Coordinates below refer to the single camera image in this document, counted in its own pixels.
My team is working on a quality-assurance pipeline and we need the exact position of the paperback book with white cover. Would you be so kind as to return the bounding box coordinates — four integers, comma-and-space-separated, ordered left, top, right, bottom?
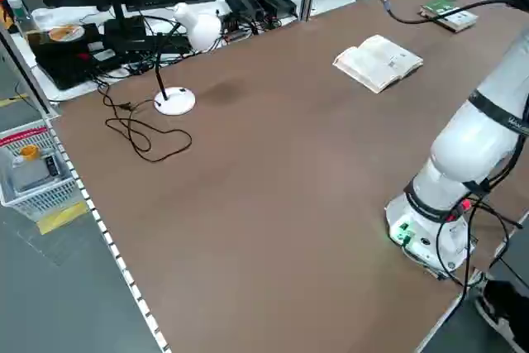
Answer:
331, 34, 424, 94

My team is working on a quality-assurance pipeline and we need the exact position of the thick book with tan pages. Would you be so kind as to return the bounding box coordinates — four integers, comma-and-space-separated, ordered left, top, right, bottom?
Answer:
421, 7, 479, 35

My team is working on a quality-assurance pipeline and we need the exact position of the white desk lamp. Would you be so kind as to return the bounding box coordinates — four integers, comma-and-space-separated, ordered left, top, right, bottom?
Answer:
153, 2, 222, 117

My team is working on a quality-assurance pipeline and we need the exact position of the black dock box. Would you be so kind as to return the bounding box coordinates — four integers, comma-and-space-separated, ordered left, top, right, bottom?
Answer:
102, 16, 148, 42

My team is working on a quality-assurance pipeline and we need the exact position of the black flat case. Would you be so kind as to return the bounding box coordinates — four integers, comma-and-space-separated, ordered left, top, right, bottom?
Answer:
28, 24, 125, 92

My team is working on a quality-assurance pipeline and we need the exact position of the white plastic basket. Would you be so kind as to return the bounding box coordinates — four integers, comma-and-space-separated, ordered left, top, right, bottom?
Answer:
0, 119, 79, 222

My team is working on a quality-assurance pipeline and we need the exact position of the orange and white tape roll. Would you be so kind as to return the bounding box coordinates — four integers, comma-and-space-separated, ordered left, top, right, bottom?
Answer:
47, 25, 86, 43

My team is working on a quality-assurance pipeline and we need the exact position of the small orange cup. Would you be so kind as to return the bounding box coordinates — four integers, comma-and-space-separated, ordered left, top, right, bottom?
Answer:
19, 144, 41, 162

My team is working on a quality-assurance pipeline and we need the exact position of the grey flat box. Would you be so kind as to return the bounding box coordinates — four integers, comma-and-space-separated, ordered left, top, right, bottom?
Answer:
10, 156, 63, 195

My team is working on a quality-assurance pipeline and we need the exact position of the clear plastic cup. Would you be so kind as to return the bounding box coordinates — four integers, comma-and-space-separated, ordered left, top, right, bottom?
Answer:
31, 7, 55, 31

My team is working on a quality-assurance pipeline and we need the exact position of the person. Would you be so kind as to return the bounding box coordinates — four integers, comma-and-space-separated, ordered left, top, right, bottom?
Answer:
474, 280, 529, 353

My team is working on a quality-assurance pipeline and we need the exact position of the clear plastic bottle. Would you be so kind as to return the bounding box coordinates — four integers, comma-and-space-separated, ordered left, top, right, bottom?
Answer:
6, 0, 34, 36

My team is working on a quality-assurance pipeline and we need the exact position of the black lamp power cable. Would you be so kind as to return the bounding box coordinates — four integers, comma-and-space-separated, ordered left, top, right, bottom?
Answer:
97, 82, 193, 164

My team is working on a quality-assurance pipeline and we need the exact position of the grey aluminium frame bar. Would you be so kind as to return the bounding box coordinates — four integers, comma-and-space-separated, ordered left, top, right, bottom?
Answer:
0, 24, 62, 117

